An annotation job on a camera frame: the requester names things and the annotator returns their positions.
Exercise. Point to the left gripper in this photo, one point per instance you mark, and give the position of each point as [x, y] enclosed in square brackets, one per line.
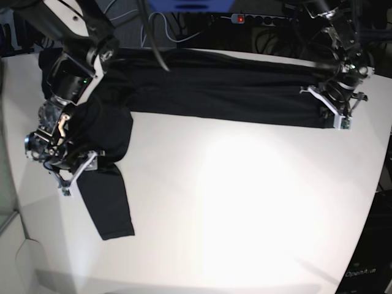
[340, 99]

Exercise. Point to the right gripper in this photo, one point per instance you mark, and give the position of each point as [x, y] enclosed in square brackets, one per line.
[67, 168]

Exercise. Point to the dark long-sleeve T-shirt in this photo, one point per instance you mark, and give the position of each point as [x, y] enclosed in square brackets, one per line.
[199, 84]

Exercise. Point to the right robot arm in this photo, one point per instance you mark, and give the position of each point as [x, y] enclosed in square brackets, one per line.
[88, 47]

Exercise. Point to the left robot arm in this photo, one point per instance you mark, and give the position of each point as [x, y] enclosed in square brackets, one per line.
[350, 60]

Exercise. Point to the white power strip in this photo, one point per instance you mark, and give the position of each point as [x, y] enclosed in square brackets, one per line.
[259, 20]

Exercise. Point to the black OpenArm case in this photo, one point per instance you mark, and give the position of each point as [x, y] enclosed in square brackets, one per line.
[369, 270]

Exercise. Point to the blue plastic box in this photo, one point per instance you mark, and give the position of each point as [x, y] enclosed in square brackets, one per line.
[191, 5]

